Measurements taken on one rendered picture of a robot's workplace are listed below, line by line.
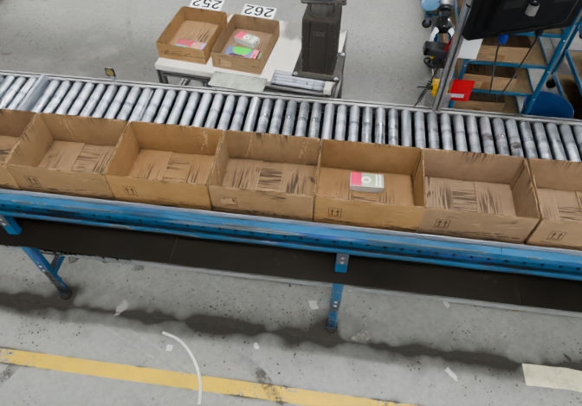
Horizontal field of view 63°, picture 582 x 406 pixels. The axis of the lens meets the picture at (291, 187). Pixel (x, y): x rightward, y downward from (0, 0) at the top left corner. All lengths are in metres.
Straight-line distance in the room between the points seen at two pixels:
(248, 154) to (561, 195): 1.28
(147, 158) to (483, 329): 1.88
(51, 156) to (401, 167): 1.48
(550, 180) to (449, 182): 0.39
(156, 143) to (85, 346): 1.18
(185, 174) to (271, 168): 0.36
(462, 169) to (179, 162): 1.17
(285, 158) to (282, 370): 1.08
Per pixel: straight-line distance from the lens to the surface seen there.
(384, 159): 1.97
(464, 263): 1.93
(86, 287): 2.92
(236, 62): 2.68
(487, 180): 2.10
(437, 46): 2.38
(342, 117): 2.43
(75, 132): 2.26
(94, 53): 4.42
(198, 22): 3.12
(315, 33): 2.52
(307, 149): 1.94
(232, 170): 2.01
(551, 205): 2.13
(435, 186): 2.02
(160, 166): 2.08
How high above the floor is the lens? 2.40
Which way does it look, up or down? 52 degrees down
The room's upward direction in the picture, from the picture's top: straight up
